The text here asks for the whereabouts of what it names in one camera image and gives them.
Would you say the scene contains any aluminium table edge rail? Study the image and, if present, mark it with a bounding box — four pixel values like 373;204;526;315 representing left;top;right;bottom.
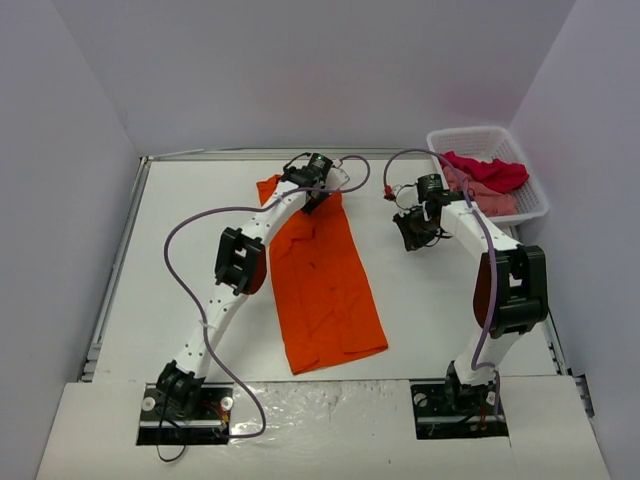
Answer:
78;156;152;383

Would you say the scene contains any magenta t shirt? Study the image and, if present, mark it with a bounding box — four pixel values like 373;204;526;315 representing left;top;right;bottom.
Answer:
440;151;530;194

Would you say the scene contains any orange t shirt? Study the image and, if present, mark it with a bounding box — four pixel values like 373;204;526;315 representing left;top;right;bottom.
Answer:
269;194;388;375

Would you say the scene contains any dusty pink t shirt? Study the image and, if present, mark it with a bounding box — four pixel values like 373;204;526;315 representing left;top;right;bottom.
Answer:
442;166;517;217

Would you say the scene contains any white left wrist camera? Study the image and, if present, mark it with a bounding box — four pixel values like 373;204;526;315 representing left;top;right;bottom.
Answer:
325;162;351;194

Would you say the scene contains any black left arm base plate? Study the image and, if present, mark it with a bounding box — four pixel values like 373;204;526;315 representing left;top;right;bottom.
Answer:
136;384;234;446

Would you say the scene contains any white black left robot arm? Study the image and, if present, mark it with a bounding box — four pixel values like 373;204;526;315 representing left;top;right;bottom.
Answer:
156;153;335;418

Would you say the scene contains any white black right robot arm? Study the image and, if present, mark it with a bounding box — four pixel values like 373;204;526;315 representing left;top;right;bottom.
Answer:
393;174;549;413

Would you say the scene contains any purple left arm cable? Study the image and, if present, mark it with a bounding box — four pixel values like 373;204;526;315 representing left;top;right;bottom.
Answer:
163;154;372;440

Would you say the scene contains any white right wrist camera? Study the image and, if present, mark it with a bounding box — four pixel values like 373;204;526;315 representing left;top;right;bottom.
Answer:
383;183;418;210

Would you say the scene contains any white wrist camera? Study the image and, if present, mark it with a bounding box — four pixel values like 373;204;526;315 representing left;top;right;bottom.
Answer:
383;183;418;210
325;162;351;194

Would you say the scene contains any thin black cable loop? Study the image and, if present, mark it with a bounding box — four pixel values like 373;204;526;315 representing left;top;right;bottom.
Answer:
154;399;189;464

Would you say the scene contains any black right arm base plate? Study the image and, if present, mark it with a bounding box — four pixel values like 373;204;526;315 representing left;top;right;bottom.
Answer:
410;380;509;441

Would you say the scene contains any white plastic laundry basket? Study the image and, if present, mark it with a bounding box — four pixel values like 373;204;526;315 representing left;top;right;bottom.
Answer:
427;126;549;226

